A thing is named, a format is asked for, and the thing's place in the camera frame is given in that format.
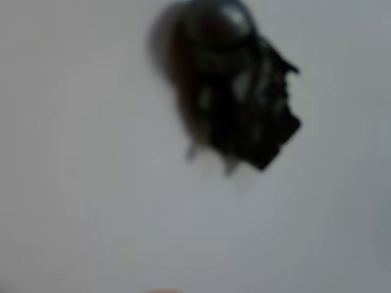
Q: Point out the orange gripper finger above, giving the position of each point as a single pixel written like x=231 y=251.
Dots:
x=162 y=291

